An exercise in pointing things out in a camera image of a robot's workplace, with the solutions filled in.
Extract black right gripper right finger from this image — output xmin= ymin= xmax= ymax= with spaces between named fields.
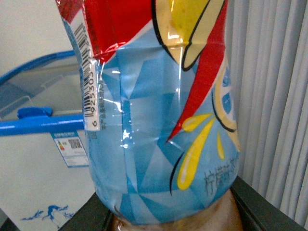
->
xmin=231 ymin=177 xmax=305 ymax=231

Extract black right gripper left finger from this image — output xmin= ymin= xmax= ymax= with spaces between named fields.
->
xmin=59 ymin=193 xmax=112 ymax=231

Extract red labelled iced tea bottle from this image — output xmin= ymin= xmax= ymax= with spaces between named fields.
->
xmin=56 ymin=0 xmax=243 ymax=231

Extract white chest freezer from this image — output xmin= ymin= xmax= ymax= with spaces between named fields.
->
xmin=0 ymin=50 xmax=97 ymax=231

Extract sliding glass freezer lid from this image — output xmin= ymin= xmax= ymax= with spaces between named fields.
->
xmin=0 ymin=51 xmax=82 ymax=121

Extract white vertical blind curtain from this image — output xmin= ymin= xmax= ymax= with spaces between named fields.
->
xmin=227 ymin=0 xmax=308 ymax=229

